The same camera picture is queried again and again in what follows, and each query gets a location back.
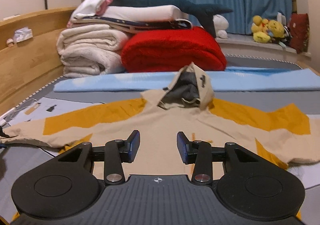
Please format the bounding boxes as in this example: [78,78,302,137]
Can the beige and yellow hoodie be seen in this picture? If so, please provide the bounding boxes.
[0,62,320,175]

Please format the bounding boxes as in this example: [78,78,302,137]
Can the light blue folded sheet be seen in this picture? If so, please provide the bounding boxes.
[54,66,319,92]

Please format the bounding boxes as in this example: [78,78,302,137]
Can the grey patterned bed cover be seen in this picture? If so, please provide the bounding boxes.
[1,55,319,224]

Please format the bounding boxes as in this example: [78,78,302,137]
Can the folded white quilt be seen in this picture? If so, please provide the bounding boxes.
[56,24,132,78]

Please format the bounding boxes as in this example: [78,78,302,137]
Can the red fleece blanket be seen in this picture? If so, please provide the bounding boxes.
[121,27,227,72]

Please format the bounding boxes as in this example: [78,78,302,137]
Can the navy patterned folded blanket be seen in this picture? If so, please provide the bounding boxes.
[70,16,193,33]

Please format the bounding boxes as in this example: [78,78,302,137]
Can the wooden bed headboard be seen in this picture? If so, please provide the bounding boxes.
[0,7,74,113]

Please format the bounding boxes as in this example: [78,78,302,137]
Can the white plush toy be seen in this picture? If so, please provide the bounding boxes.
[213,14,229,39]

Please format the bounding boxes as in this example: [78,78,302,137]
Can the yellow plush toys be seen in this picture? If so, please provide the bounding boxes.
[251,15,285,44]

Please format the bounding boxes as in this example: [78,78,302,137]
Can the dark blue shark plush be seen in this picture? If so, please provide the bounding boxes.
[111,0,233,38]

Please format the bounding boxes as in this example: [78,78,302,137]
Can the white folded pillow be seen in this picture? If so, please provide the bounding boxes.
[103,5,189,22]

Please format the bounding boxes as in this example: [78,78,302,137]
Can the pink white folded cloth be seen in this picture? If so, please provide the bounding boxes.
[67,0,114,28]

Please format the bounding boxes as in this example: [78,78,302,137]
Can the plastic tissue pack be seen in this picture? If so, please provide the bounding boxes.
[12,27,33,44]

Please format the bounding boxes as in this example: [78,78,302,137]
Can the dark red cushion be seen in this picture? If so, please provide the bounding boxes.
[289,13,310,54]

